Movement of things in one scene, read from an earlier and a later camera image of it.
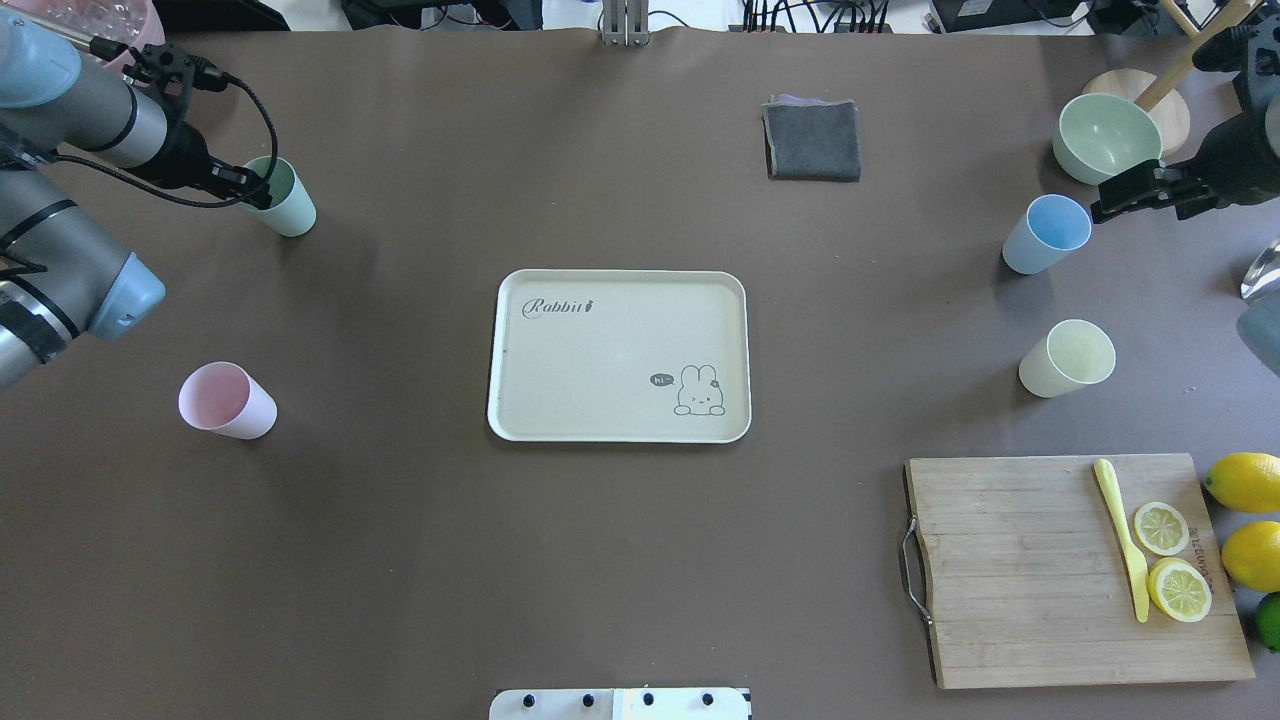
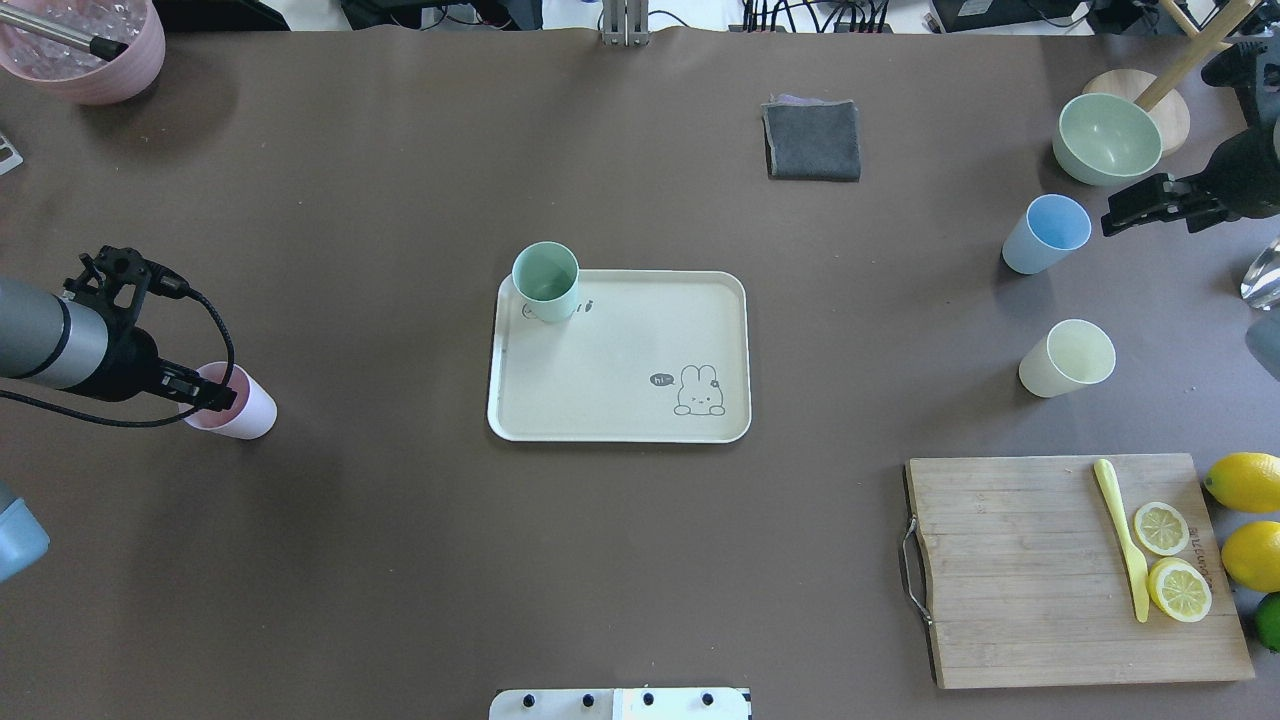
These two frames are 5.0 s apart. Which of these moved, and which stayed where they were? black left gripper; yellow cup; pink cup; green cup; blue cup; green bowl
Moved: black left gripper; green cup
Stayed: blue cup; pink cup; green bowl; yellow cup
